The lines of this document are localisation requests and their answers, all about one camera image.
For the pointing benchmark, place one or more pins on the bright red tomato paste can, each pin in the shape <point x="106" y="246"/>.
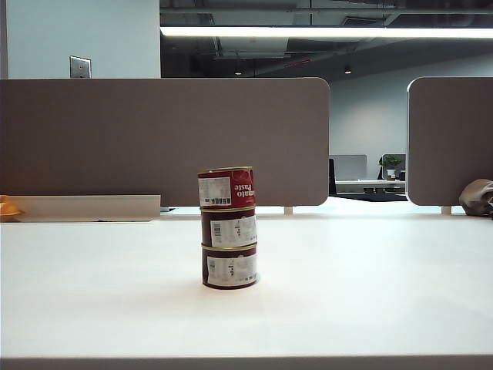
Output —
<point x="242" y="190"/>

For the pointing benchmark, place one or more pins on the dark red tin can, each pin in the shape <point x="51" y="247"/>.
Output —
<point x="231" y="229"/>
<point x="231" y="270"/>

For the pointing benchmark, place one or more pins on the white divider foot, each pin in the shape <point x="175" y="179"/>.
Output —
<point x="446" y="210"/>
<point x="288" y="210"/>

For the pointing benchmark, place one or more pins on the grey background divider panel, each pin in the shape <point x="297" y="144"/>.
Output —
<point x="349" y="167"/>

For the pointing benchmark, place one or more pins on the white background desk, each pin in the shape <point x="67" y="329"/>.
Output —
<point x="366" y="184"/>

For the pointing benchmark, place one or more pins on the wide brown desk divider panel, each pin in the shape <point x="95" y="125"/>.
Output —
<point x="115" y="142"/>

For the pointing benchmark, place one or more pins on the green potted plant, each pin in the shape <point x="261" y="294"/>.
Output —
<point x="391" y="162"/>

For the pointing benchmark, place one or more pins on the beige long flat box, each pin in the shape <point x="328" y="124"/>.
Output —
<point x="88" y="208"/>

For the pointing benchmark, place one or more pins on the long ceiling light strip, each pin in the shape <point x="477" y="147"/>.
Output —
<point x="327" y="32"/>

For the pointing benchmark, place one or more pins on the narrow brown desk divider panel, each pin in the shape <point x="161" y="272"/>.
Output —
<point x="450" y="138"/>

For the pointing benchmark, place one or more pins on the brown fabric bag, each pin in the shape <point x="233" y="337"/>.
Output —
<point x="477" y="196"/>

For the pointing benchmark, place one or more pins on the orange round object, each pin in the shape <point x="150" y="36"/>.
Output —
<point x="8" y="208"/>

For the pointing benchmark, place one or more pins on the metal wall switch plate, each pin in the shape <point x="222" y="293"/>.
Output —
<point x="80" y="67"/>

